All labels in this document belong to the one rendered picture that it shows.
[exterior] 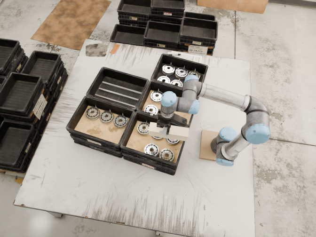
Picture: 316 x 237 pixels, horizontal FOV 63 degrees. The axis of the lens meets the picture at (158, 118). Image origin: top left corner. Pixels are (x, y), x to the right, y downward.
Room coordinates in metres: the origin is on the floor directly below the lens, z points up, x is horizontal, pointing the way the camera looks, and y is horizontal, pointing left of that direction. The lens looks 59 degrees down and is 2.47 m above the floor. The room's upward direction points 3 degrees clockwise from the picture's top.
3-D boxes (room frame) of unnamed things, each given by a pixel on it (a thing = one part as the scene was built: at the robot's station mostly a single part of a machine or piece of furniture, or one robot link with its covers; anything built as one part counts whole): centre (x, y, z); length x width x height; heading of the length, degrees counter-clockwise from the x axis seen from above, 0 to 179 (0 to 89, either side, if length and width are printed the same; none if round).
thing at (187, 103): (0.74, -0.15, 1.39); 0.11 x 0.11 x 0.08; 82
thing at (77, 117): (0.89, 0.40, 0.87); 0.40 x 0.30 x 0.11; 74
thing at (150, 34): (2.34, 0.00, 0.31); 0.40 x 0.30 x 0.34; 83
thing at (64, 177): (1.04, 0.05, 0.35); 1.60 x 1.60 x 0.70; 83
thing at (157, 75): (1.36, -0.15, 0.87); 0.40 x 0.30 x 0.11; 74
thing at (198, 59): (1.69, -0.21, 0.70); 0.33 x 0.23 x 0.01; 83
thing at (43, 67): (1.73, 1.23, 0.31); 0.40 x 0.30 x 0.34; 173
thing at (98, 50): (1.77, 0.62, 0.71); 0.22 x 0.19 x 0.01; 83
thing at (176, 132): (0.74, -0.07, 1.08); 0.24 x 0.06 x 0.06; 83
